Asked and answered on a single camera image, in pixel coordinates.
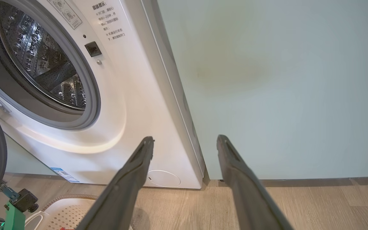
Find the white washing machine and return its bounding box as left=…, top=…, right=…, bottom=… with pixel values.
left=0, top=0, right=206, bottom=189

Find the white perforated laundry basket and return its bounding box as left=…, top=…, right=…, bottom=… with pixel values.
left=24, top=194, right=101, bottom=230

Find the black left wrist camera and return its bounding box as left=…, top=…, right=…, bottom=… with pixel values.
left=10, top=188, right=39, bottom=213

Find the white warning sticker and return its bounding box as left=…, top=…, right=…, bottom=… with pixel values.
left=47, top=0, right=83, bottom=30

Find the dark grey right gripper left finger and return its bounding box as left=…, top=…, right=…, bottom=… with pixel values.
left=75, top=136, right=155, bottom=230

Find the blue energy label sticker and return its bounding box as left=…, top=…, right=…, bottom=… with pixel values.
left=50, top=167, right=81, bottom=183

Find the pale green cabinet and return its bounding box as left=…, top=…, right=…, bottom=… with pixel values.
left=157, top=0, right=368, bottom=181
left=4, top=134, right=58, bottom=176

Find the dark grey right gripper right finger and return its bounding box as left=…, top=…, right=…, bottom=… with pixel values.
left=216, top=134, right=295, bottom=230

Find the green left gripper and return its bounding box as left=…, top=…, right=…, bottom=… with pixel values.
left=0, top=201, right=26, bottom=230

